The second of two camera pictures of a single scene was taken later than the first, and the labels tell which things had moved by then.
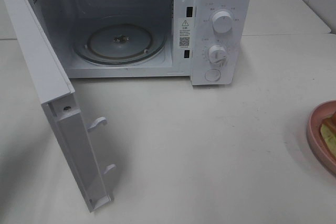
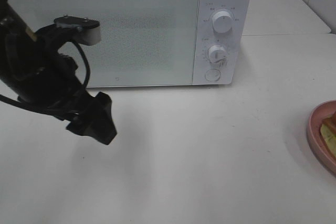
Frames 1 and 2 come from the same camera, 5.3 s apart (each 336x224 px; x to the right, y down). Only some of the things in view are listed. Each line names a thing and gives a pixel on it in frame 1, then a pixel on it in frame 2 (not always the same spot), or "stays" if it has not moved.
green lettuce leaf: (329, 137) stays
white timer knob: (217, 54) stays
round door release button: (212, 75) stays
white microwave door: (56, 95) → (149, 35)
